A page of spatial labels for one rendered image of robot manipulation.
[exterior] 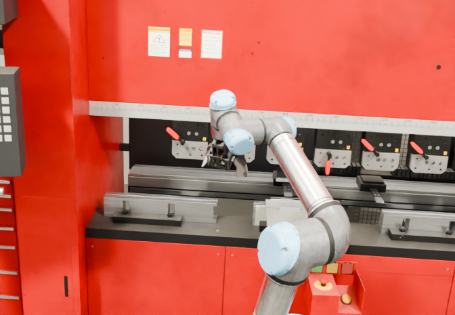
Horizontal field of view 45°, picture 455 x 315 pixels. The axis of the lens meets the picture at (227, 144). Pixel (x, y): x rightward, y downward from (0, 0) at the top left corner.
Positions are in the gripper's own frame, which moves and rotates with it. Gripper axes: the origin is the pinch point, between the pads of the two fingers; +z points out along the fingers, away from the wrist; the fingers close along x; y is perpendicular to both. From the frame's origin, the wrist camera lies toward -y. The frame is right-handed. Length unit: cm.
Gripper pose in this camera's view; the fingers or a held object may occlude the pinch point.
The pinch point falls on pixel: (225, 169)
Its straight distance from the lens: 186.7
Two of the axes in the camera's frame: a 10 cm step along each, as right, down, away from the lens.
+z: 0.0, 6.7, 7.5
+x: 9.4, 2.6, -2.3
